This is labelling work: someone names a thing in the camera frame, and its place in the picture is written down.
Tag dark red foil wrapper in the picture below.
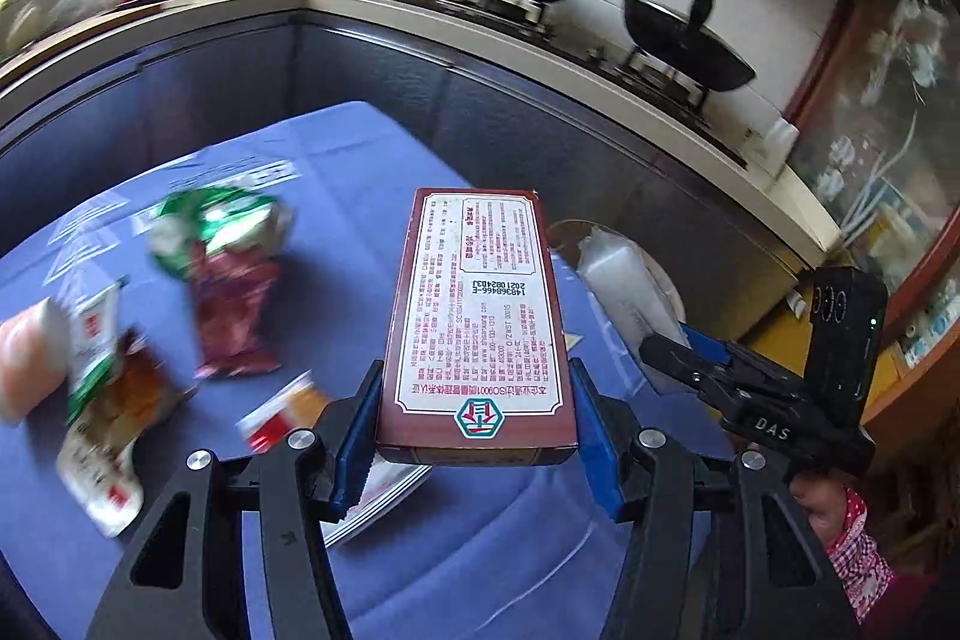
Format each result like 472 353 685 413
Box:
187 242 280 380

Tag gas stove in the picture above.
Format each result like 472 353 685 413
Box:
391 0 747 169

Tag red white noodle snack bag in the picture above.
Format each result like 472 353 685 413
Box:
234 370 433 549

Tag green aluminium can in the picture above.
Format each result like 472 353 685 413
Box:
146 185 295 281

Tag brown red medicine box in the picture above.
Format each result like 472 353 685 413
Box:
377 188 578 466

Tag person's right hand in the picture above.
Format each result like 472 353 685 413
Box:
789 473 848 548

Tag white tissue pack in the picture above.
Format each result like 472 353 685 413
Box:
578 227 688 377

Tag green white tea packet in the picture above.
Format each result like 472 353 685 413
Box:
65 276 128 425

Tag grey kitchen cabinets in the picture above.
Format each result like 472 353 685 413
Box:
2 0 820 338

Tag black frying pan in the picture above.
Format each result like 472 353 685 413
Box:
623 0 757 92

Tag pink white paper cup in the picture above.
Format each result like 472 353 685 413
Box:
0 298 70 427

